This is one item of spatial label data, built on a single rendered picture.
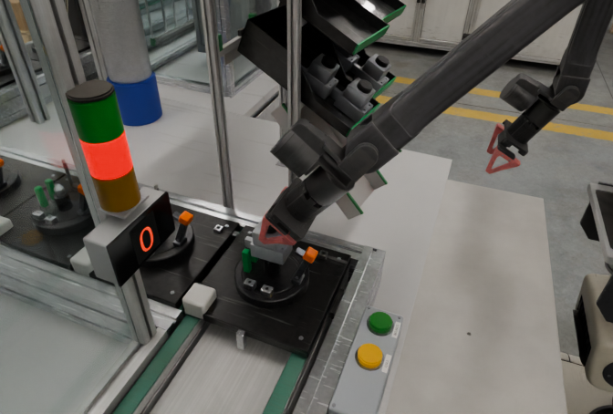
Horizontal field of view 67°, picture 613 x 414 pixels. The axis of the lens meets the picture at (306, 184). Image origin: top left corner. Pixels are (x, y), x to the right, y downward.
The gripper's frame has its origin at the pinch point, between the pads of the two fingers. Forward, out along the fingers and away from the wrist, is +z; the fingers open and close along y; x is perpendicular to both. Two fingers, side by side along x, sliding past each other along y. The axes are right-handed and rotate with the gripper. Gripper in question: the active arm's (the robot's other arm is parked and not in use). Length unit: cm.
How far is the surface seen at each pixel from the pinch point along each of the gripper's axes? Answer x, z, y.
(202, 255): -4.7, 19.2, -0.2
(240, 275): 2.5, 11.1, 3.2
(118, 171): -21.6, -12.0, 20.0
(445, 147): 84, 75, -232
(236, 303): 4.8, 11.7, 7.7
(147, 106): -47, 58, -57
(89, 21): -86, 65, -76
